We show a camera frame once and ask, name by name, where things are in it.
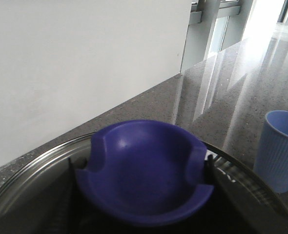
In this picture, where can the grey window frame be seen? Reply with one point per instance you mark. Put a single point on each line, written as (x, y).
(215, 25)

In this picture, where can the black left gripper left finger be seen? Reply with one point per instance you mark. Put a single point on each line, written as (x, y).
(53, 203)

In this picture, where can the light blue ribbed cup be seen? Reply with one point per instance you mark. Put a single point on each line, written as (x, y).
(271, 163)

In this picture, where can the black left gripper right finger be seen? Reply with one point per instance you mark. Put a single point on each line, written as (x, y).
(260, 219)

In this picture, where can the glass pot lid blue knob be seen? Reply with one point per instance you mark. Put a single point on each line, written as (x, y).
(149, 177)

